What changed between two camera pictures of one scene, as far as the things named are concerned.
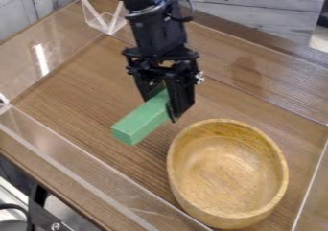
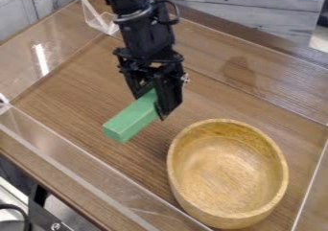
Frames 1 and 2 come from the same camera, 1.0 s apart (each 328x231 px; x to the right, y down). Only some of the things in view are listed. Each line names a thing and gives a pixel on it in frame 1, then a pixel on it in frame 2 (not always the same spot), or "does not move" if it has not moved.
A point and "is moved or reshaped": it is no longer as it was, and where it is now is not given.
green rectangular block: x=143 y=120 is moved or reshaped
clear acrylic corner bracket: x=104 y=22 does not move
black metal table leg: x=41 y=219 does not move
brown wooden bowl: x=226 y=173 does not move
